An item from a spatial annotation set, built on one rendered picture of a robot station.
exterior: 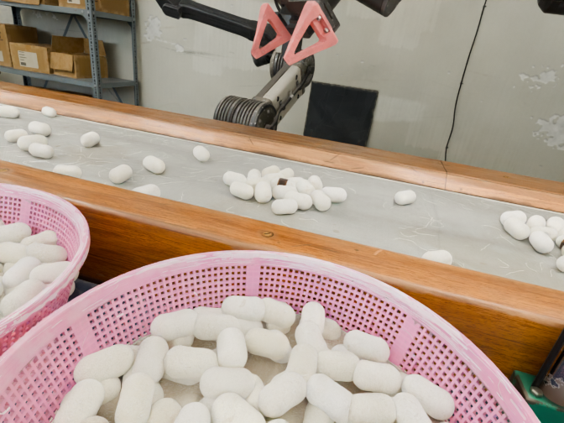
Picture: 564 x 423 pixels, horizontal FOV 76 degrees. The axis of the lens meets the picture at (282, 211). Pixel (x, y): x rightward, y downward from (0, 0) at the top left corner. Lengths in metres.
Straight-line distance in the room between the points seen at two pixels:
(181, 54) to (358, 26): 1.27
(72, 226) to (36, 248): 0.03
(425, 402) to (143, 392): 0.16
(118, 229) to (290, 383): 0.22
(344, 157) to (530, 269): 0.34
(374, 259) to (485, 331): 0.10
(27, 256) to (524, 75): 2.52
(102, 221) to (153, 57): 2.74
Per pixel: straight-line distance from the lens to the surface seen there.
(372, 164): 0.65
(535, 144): 2.69
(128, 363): 0.25
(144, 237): 0.36
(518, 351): 0.35
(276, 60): 1.16
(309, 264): 0.29
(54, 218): 0.39
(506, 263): 0.46
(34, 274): 0.34
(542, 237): 0.52
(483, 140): 2.61
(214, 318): 0.27
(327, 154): 0.65
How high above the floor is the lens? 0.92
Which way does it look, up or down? 24 degrees down
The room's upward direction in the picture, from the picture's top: 8 degrees clockwise
